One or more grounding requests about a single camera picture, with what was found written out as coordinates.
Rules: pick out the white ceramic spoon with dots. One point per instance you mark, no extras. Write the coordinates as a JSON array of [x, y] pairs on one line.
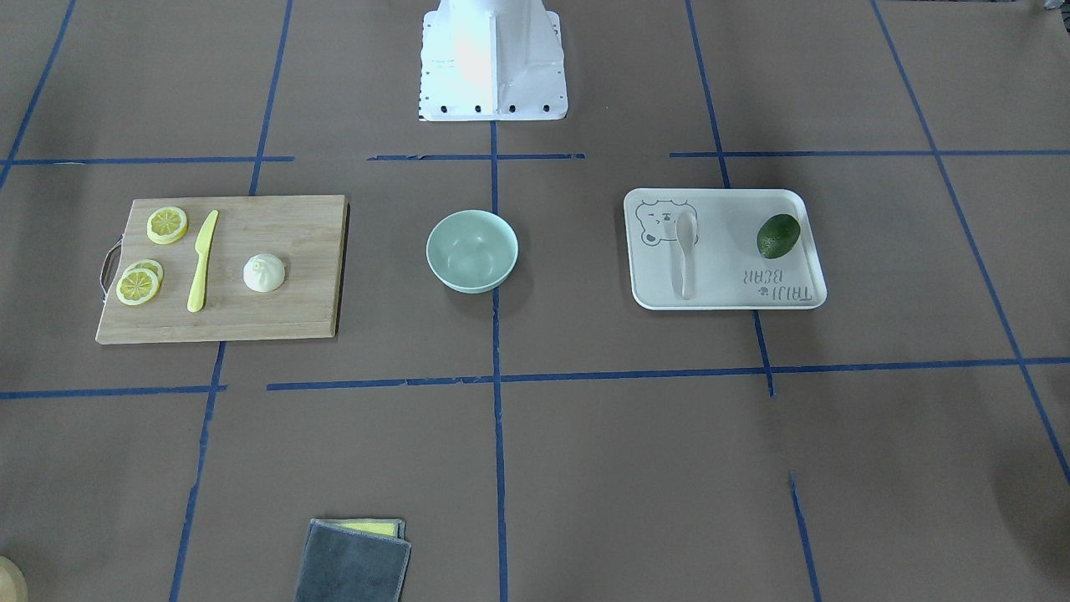
[[685, 233]]

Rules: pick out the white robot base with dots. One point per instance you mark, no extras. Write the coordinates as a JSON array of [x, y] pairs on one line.
[[492, 61]]

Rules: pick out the light green bowl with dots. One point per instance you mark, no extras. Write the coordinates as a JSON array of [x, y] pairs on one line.
[[472, 251]]

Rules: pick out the white bear tray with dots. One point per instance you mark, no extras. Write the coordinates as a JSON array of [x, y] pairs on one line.
[[728, 272]]

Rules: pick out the wooden cutting board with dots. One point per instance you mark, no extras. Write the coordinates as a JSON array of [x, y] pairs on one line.
[[227, 268]]

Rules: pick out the yellow sponge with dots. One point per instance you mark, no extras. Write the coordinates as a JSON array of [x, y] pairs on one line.
[[386, 527]]

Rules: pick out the grey folded cloth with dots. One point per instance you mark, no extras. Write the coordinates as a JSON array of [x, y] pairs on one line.
[[345, 565]]

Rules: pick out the yellow plastic knife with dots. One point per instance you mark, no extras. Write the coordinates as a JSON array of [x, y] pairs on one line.
[[197, 295]]

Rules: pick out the lemon slice upper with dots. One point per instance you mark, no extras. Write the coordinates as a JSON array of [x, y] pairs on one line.
[[166, 225]]

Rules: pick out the lemon slice under pair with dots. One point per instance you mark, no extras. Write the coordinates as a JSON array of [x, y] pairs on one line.
[[147, 264]]

